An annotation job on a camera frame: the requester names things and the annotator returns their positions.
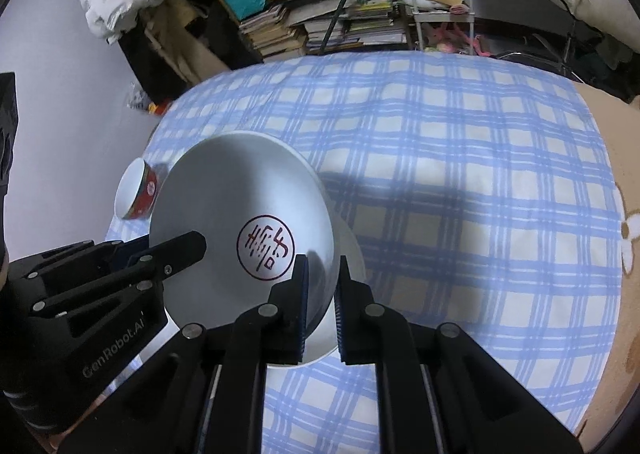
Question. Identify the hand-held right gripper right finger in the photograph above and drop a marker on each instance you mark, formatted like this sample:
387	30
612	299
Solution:
340	319

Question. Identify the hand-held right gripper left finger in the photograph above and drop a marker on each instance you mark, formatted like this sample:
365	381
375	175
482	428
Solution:
301	314

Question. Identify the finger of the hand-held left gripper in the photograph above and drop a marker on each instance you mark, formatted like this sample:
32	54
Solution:
75	251
180	251

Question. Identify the white cherry print plate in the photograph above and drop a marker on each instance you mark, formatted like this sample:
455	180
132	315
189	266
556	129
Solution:
351	254

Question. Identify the large white bowl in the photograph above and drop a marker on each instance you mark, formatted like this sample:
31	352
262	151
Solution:
240	184

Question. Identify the small red patterned bowl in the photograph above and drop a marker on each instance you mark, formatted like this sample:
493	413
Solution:
127	189

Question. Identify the colourful packets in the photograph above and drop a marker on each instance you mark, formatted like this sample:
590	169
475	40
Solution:
150	101

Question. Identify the blue plaid tablecloth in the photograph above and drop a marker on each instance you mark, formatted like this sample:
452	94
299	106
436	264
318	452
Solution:
450	184

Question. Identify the dark wooden cabinet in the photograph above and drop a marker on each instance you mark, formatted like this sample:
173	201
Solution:
150	69

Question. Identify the stack of books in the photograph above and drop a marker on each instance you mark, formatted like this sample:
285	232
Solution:
320	29

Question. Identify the beige flower print blanket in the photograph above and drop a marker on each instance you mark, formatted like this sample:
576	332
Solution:
612	334

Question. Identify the pink toy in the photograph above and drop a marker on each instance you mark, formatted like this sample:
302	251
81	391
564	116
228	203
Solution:
452	41

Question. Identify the black stand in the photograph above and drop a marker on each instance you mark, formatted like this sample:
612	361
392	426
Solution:
567	49

